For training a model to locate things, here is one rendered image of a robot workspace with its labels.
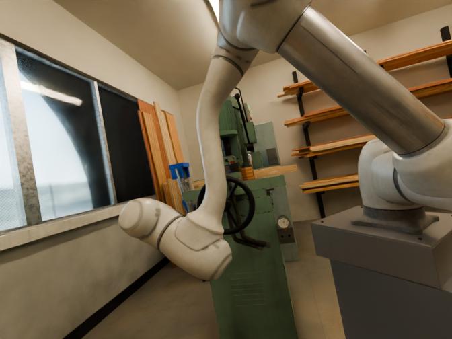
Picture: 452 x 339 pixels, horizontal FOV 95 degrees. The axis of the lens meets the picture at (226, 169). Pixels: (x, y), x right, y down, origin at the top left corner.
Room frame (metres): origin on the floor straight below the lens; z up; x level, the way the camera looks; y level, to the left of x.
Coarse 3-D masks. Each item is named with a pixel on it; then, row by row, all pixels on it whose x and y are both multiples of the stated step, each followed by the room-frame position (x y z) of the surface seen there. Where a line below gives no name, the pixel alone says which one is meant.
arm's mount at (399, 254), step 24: (336, 216) 0.82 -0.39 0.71; (336, 240) 0.69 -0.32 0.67; (360, 240) 0.63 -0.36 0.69; (384, 240) 0.57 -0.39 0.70; (408, 240) 0.53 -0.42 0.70; (432, 240) 0.52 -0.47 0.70; (360, 264) 0.64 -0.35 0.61; (384, 264) 0.58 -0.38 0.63; (408, 264) 0.53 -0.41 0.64; (432, 264) 0.49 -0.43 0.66
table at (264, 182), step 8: (272, 176) 1.14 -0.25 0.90; (280, 176) 1.13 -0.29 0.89; (248, 184) 1.17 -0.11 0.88; (256, 184) 1.16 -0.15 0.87; (264, 184) 1.15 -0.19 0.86; (272, 184) 1.14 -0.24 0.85; (280, 184) 1.13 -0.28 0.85; (184, 192) 1.24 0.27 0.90; (192, 192) 1.23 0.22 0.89; (240, 192) 1.08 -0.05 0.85; (184, 200) 1.24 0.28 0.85; (192, 200) 1.24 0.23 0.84
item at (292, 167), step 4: (296, 164) 1.26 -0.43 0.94; (276, 168) 1.28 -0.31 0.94; (280, 168) 1.28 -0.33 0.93; (284, 168) 1.28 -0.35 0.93; (288, 168) 1.27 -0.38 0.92; (292, 168) 1.27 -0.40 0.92; (296, 168) 1.26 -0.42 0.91; (256, 172) 1.31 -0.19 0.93; (260, 172) 1.30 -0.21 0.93; (264, 172) 1.30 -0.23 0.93; (268, 172) 1.29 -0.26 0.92; (280, 172) 1.28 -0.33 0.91; (284, 172) 1.28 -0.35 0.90; (256, 176) 1.31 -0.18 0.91; (260, 176) 1.30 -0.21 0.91; (264, 176) 1.30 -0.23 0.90
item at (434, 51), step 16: (448, 32) 2.78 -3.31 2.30; (432, 48) 2.48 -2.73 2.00; (448, 48) 2.56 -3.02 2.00; (384, 64) 2.67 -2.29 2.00; (400, 64) 2.78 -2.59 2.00; (448, 64) 2.83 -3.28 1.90; (448, 80) 2.43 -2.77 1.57; (416, 96) 2.65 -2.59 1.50; (304, 112) 3.28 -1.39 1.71; (320, 112) 2.79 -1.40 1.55; (336, 112) 2.82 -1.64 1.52; (304, 128) 3.25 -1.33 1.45; (320, 144) 2.87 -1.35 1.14; (336, 144) 2.82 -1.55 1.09; (352, 144) 2.74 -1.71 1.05; (336, 176) 3.12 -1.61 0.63; (352, 176) 2.81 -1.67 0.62; (304, 192) 2.92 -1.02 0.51; (320, 192) 2.94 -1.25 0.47; (320, 208) 3.29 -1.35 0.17
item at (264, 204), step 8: (240, 200) 1.18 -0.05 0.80; (248, 200) 1.17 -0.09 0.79; (256, 200) 1.16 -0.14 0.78; (264, 200) 1.15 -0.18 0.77; (232, 208) 1.19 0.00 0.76; (240, 208) 1.18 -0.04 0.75; (248, 208) 1.17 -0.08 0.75; (256, 208) 1.16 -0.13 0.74; (264, 208) 1.15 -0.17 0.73; (272, 208) 1.15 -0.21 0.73; (224, 216) 1.20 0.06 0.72
